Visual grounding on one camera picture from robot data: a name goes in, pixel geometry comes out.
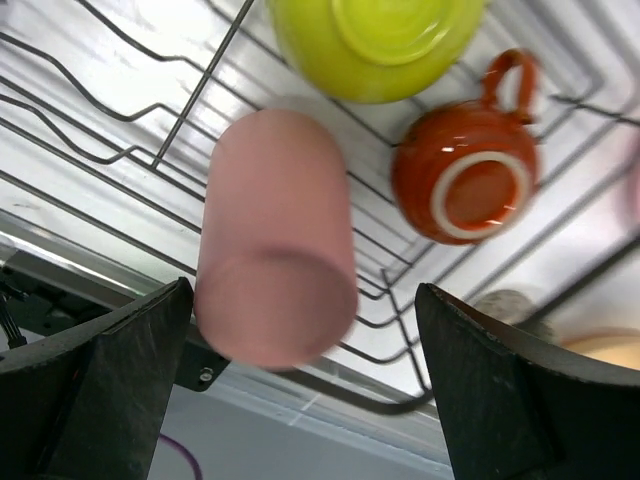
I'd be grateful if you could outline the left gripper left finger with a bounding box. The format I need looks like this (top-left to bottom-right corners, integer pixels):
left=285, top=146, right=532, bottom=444
left=1, top=278, right=193, bottom=479

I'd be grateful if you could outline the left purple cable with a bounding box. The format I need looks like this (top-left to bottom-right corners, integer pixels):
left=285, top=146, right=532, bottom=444
left=157, top=433, right=205, bottom=480

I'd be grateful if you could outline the metal wire dish rack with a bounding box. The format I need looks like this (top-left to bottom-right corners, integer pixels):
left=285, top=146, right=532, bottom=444
left=1, top=1, right=639, bottom=399

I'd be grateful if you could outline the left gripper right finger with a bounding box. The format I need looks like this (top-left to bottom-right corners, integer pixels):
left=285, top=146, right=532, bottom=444
left=415, top=284, right=639, bottom=479

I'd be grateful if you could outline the small speckled grey cup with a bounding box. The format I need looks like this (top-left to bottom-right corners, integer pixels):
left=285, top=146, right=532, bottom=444
left=472, top=289, right=556, bottom=344

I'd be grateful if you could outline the orange mug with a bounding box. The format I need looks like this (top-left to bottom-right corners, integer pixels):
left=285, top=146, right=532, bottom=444
left=391, top=48, right=539, bottom=245

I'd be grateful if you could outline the yellow plate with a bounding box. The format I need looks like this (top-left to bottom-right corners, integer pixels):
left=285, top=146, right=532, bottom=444
left=560, top=329, right=640, bottom=370

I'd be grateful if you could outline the pink cup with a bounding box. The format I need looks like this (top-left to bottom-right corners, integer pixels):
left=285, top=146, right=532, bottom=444
left=194, top=109, right=358, bottom=370

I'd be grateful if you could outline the green bowl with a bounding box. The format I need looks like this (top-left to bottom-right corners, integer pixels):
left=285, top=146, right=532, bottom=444
left=266, top=0, right=486, bottom=104

